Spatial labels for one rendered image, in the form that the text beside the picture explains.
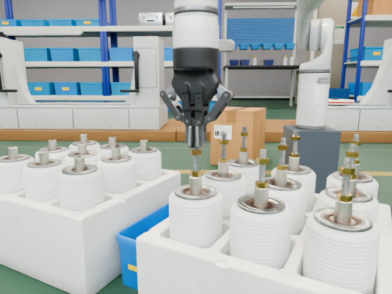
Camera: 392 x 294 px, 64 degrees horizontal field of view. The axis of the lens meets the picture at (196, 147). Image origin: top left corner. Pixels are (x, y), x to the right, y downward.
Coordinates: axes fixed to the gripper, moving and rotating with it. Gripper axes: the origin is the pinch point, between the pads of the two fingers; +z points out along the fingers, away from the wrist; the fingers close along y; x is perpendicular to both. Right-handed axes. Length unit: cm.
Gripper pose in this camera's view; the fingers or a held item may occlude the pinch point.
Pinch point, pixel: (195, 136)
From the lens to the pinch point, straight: 53.7
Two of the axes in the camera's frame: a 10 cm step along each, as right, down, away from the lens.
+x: 4.0, -1.8, 9.0
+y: 9.2, 0.8, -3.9
